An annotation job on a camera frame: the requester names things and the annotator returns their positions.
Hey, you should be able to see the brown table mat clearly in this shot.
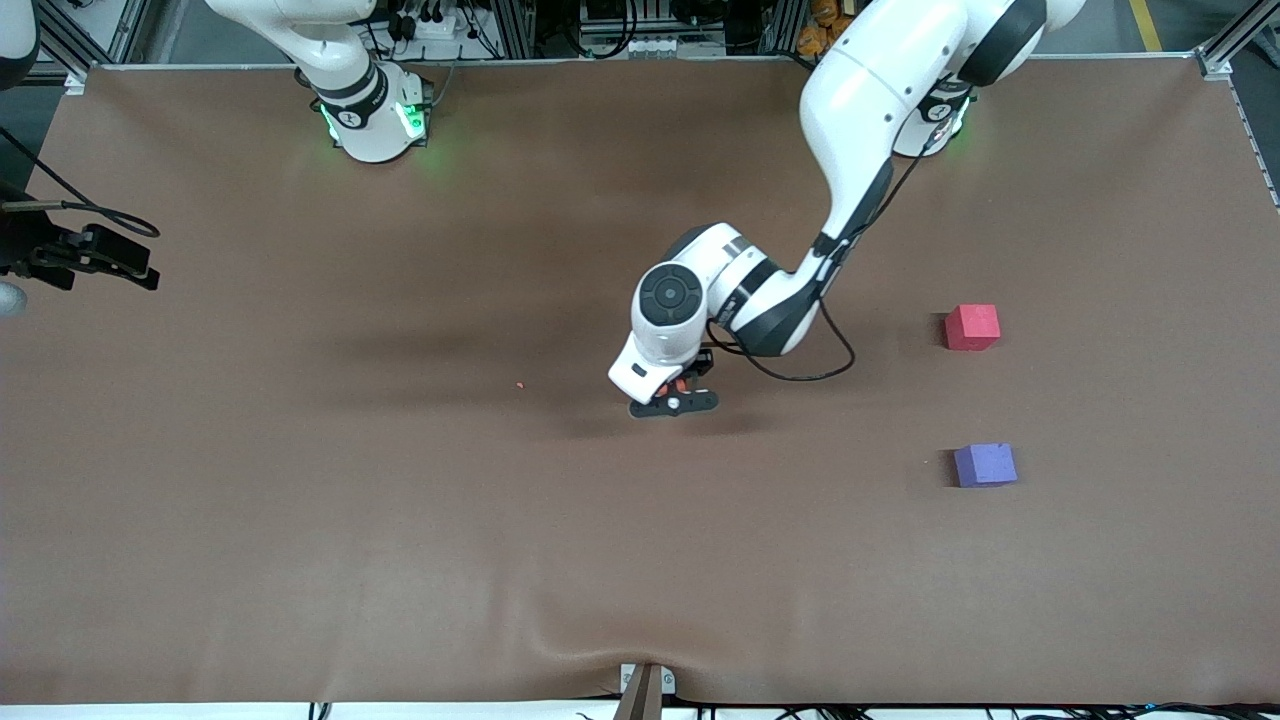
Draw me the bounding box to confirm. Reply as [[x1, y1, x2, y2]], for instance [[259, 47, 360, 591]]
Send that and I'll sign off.
[[0, 58, 1280, 707]]

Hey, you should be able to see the red foam block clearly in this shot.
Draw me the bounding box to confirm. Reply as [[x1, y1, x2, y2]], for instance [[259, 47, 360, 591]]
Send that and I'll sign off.
[[944, 304, 1002, 352]]

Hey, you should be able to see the purple foam block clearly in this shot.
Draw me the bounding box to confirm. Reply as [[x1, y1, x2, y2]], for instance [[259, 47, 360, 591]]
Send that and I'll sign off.
[[953, 443, 1019, 489]]

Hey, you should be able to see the white terminal block row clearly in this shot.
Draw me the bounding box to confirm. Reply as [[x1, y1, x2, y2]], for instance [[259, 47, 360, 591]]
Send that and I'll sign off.
[[622, 36, 728, 58]]

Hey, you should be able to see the bag of orange buns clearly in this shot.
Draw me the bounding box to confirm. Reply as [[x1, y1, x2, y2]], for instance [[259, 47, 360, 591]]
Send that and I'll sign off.
[[797, 0, 854, 58]]

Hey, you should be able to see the white power strip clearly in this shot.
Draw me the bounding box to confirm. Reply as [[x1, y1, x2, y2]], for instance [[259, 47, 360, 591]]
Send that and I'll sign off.
[[398, 12, 463, 42]]

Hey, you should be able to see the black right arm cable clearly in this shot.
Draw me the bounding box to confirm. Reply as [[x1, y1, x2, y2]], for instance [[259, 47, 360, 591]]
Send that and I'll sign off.
[[0, 125, 162, 240]]

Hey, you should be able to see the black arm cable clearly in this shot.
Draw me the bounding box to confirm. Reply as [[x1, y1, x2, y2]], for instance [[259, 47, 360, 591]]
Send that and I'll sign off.
[[0, 125, 162, 240], [704, 85, 963, 384]]

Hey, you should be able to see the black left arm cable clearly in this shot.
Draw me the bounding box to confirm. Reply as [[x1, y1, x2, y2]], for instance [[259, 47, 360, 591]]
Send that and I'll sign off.
[[704, 85, 963, 384]]

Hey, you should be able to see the aluminium corner frame profile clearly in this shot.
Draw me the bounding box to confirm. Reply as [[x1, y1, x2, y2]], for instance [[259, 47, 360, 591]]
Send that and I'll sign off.
[[1194, 0, 1280, 81], [34, 0, 153, 69]]

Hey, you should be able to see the grey metal clamp bracket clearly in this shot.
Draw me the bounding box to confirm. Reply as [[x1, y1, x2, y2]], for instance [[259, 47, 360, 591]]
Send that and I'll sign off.
[[619, 663, 678, 697]]

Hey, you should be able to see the brown camera pole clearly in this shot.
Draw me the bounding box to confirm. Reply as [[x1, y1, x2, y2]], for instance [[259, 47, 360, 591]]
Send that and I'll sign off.
[[612, 665, 665, 720]]

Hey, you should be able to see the aluminium frame post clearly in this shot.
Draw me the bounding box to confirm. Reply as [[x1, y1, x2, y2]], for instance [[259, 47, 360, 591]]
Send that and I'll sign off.
[[768, 0, 807, 57], [494, 0, 537, 61]]

